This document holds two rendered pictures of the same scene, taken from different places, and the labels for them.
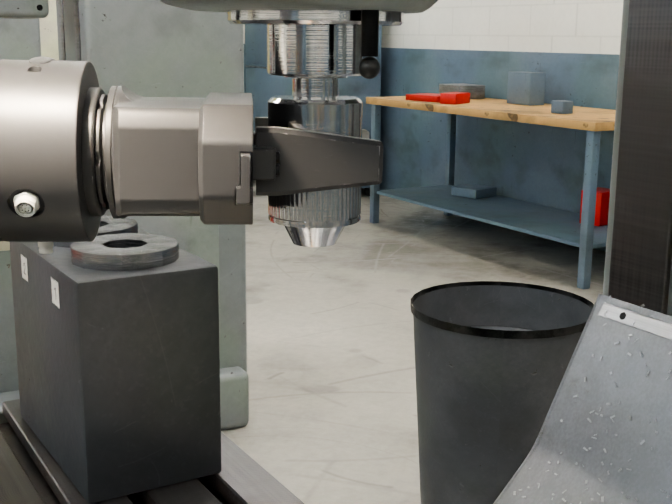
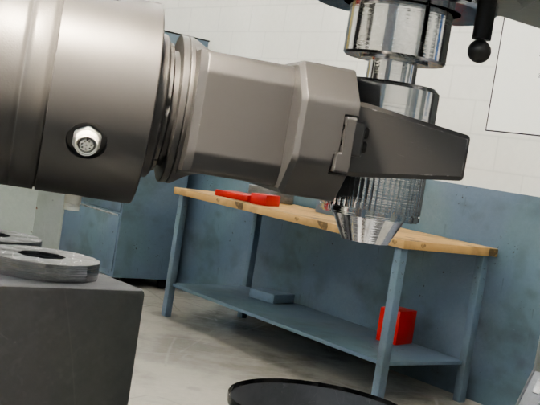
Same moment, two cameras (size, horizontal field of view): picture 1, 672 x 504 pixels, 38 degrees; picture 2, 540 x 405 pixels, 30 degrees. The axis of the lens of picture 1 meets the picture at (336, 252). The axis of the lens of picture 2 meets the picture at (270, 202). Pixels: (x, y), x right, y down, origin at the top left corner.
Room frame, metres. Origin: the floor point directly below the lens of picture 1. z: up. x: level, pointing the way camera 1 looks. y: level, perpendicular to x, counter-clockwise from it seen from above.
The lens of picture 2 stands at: (0.04, 0.12, 1.23)
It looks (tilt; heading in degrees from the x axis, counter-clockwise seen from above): 3 degrees down; 352
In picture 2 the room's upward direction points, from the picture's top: 9 degrees clockwise
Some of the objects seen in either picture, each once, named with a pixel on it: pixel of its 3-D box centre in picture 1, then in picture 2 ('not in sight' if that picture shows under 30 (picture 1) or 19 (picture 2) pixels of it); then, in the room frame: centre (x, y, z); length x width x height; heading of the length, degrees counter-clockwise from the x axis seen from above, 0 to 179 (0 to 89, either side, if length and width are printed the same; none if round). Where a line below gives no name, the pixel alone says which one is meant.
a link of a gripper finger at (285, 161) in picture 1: (317, 162); (402, 147); (0.46, 0.01, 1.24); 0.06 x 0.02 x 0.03; 95
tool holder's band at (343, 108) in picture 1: (315, 107); (387, 95); (0.49, 0.01, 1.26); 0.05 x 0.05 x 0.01
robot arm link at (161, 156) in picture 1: (130, 157); (186, 116); (0.48, 0.10, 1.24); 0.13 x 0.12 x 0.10; 5
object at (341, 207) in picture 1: (314, 169); (377, 161); (0.49, 0.01, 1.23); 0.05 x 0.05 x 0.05
